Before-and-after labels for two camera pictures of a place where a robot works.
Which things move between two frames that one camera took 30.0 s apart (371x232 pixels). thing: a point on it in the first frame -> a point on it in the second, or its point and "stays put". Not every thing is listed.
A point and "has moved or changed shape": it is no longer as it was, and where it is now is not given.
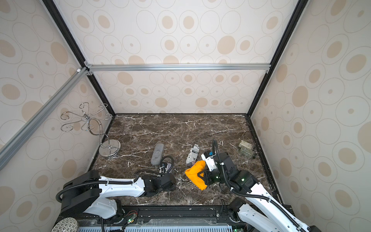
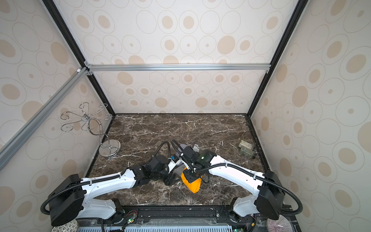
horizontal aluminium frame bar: [90, 69] stays put
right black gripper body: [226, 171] -> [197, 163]
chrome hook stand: [91, 122] stays put
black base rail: [168, 216] stays put
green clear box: [247, 149] stays put
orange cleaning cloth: [192, 173] has moved or changed shape
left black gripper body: [171, 188] -> [169, 178]
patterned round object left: [69, 224] stays put
